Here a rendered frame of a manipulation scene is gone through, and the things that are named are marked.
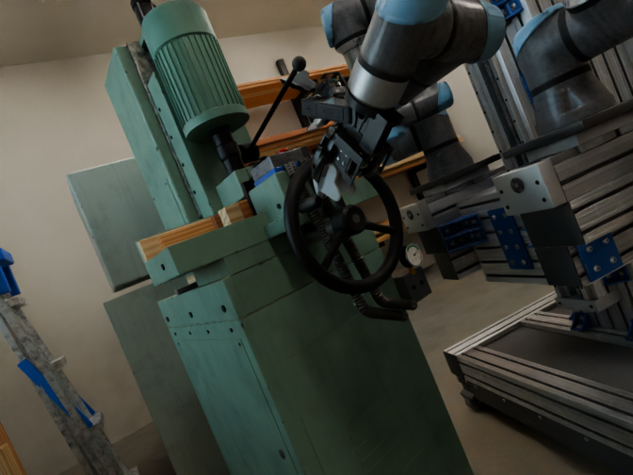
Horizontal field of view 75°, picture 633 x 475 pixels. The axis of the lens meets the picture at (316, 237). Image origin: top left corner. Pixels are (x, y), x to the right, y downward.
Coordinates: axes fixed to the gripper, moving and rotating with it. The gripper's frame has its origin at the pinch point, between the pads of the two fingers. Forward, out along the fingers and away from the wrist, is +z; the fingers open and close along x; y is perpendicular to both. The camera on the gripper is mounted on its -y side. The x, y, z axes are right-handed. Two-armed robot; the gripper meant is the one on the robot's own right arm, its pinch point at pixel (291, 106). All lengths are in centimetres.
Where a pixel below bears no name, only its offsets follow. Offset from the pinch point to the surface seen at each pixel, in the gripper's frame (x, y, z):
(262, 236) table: 27.6, -4.4, 21.5
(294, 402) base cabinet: 62, -10, 29
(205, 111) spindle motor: -7.1, -8.3, 17.9
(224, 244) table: 26.5, -4.2, 30.4
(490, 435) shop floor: 109, -27, -33
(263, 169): 15.1, 2.1, 17.5
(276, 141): -73, -169, -120
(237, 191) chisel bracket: 12.1, -15.8, 15.6
